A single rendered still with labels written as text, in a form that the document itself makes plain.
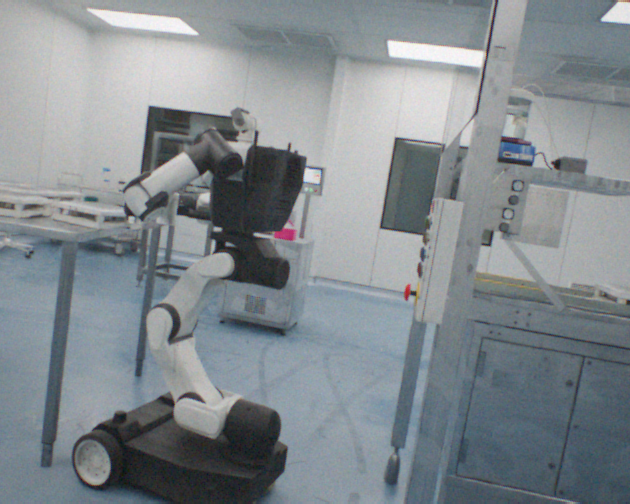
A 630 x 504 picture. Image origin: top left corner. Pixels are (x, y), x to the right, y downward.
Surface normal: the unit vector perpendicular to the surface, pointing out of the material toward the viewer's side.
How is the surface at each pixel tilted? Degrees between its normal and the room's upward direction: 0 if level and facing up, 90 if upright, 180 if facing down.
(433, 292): 90
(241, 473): 0
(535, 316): 90
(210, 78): 90
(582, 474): 90
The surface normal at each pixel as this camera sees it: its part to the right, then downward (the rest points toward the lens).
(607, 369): -0.15, 0.08
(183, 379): -0.37, 0.04
